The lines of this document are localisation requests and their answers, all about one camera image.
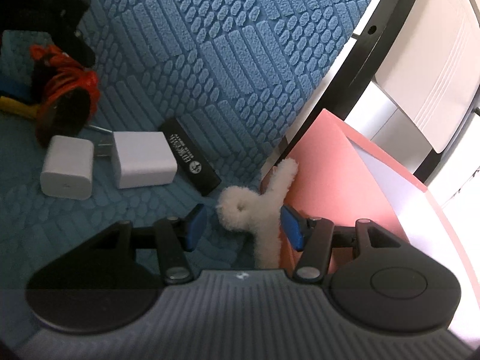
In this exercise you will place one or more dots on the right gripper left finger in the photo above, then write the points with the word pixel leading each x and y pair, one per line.
pixel 116 276

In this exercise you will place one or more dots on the yellow handle screwdriver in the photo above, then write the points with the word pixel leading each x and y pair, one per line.
pixel 22 108

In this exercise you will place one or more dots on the black rectangular stick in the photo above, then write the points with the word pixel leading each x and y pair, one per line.
pixel 190 158

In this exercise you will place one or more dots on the red black hair claw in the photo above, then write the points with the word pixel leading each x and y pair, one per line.
pixel 68 93

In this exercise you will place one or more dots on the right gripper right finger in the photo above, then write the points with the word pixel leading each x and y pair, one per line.
pixel 370 275

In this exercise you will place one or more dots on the small white charger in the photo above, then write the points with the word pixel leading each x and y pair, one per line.
pixel 75 168

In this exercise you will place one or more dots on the pink cardboard box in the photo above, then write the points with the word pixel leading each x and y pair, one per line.
pixel 342 176

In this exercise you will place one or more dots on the cream folding chair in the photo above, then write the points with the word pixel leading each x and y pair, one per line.
pixel 423 55

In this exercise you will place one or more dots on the large white charger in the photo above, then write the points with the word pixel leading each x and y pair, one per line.
pixel 142 159

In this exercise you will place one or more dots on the blue textured sofa cover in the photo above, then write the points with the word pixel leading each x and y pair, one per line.
pixel 234 73

